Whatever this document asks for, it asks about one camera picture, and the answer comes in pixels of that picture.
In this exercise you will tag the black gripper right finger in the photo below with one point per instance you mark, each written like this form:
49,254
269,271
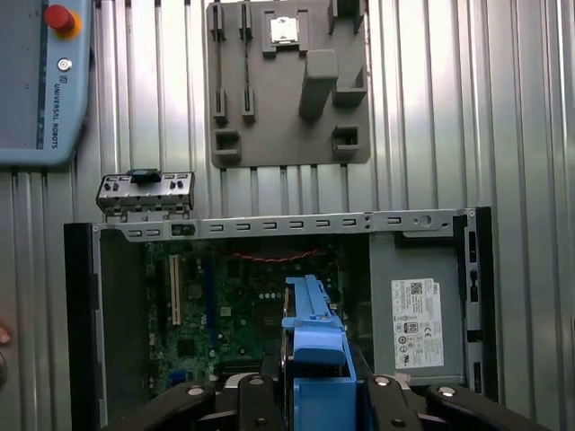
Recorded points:
391,404

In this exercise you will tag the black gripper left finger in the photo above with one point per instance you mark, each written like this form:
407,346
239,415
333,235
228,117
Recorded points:
179,404

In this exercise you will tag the hard disk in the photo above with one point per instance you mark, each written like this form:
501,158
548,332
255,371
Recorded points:
319,341

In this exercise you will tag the person's hand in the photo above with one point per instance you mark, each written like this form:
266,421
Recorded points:
3,332

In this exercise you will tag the black PC case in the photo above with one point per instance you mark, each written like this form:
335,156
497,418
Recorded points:
117,314

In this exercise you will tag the cream expansion slot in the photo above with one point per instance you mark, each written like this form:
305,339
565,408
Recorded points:
175,292

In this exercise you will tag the green motherboard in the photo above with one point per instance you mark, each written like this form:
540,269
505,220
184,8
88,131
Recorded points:
242,310

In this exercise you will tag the grey power supply unit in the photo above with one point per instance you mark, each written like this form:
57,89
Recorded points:
418,256

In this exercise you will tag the blue black latch tab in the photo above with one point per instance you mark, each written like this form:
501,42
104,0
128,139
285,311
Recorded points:
143,176

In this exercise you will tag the grey parts rack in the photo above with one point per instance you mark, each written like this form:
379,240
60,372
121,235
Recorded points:
278,125

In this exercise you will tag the RAM stick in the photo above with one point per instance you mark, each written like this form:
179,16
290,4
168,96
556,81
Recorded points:
247,63

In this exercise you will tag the pale blue teach pendant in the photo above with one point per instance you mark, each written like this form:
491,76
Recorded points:
27,90

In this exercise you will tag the silver CPU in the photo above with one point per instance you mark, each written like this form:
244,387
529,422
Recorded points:
284,30

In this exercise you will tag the small black rail latch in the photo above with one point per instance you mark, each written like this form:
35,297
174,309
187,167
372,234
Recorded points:
182,229

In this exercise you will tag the hinged metal slot bracket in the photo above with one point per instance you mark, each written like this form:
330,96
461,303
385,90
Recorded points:
148,197

